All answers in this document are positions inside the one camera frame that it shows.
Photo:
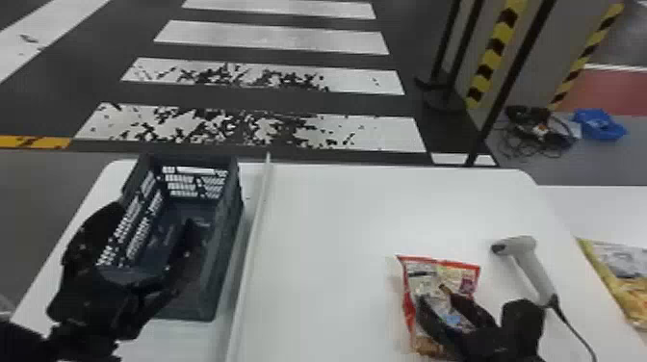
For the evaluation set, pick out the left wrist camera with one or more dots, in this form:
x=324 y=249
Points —
x=88 y=237

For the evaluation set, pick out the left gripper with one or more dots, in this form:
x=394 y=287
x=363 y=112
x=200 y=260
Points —
x=101 y=303

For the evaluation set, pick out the dark blue basket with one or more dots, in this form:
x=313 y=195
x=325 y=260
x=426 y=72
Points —
x=202 y=242

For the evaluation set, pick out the blue bag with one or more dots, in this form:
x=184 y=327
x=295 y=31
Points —
x=599 y=124

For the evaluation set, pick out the yellow snack packet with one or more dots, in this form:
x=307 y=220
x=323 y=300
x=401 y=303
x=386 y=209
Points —
x=624 y=283

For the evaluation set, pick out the yellow black striped post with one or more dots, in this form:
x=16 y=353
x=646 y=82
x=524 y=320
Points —
x=584 y=55
x=493 y=48

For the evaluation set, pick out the red snack packet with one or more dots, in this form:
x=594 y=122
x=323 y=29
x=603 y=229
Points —
x=429 y=278

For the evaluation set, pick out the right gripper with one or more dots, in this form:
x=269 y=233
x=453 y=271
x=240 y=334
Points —
x=480 y=346

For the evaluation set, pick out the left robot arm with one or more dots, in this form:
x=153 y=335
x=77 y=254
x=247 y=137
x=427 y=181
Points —
x=30 y=346

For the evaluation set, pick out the hand scanner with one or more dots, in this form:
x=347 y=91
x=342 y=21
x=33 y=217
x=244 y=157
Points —
x=528 y=263

